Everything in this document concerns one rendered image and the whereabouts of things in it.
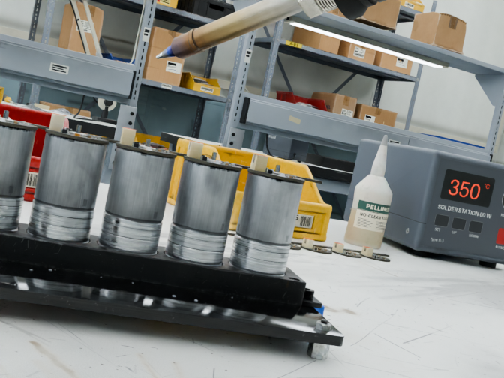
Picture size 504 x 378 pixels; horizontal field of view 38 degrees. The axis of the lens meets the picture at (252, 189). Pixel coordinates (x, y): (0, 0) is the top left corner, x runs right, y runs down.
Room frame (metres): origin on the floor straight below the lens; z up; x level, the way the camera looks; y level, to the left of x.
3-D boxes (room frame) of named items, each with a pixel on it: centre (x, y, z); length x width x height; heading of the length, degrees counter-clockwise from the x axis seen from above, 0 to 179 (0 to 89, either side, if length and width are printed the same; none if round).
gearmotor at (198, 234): (0.30, 0.02, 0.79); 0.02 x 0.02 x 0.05
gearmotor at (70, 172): (0.29, 0.07, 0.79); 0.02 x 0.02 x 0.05
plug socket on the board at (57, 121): (0.29, 0.08, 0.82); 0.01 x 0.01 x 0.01; 14
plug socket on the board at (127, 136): (0.30, 0.05, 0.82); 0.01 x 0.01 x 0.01; 14
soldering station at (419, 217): (0.73, -0.18, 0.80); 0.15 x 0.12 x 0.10; 19
